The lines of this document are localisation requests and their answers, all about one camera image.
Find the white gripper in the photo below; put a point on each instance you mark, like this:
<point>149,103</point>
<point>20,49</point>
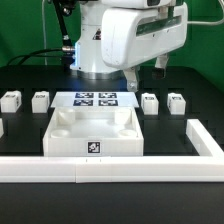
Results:
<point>130,37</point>

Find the white square table top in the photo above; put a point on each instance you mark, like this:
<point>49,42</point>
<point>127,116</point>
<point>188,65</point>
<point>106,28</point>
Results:
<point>93,131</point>

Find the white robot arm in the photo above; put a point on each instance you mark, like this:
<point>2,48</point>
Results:
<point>88,62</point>

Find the white sheet with AprilTags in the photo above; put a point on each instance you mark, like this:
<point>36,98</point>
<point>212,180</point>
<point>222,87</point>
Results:
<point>67,99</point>

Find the white U-shaped obstacle fence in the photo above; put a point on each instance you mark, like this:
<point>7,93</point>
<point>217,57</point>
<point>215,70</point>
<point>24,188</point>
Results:
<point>206,166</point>

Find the white part at left edge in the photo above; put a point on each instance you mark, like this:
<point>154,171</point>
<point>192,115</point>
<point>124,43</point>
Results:
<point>1,128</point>

